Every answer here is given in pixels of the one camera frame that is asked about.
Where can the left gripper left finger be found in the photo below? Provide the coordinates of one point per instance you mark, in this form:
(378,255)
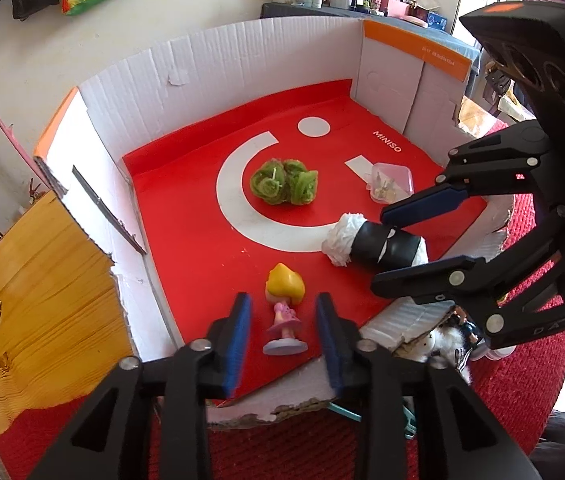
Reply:
(110,435)

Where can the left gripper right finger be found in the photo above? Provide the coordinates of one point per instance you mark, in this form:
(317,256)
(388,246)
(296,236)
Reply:
(457,436)

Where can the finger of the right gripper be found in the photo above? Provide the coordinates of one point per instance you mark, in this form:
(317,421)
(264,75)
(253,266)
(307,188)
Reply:
(515,298)
(498,164)

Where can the teal hair clip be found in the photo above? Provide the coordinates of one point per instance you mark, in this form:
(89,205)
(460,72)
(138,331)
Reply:
(389,418)

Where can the white fluffy plush pouch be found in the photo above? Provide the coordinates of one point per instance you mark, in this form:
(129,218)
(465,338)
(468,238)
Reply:
(444,345)

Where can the blonde pink doll figurine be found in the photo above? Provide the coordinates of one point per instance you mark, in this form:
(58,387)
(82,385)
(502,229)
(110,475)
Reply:
(284,289)

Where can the dark haired boy figurine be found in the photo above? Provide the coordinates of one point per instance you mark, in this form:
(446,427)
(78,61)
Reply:
(473,346)

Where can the red knitted table cloth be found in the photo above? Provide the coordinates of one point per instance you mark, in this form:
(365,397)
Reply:
(61,330)

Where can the clear plastic small box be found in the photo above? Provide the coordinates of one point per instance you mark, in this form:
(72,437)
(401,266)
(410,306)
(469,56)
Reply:
(390,183)

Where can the black white rolled cloth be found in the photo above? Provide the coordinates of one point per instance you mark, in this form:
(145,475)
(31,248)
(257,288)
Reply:
(356,239)

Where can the green scrunchie pair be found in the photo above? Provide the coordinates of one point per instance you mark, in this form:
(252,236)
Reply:
(285,181)

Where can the white orange cardboard box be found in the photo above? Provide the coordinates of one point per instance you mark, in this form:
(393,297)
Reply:
(409,81)

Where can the pink stick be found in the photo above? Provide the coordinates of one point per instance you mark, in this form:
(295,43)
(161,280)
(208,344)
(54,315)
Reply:
(7,130)

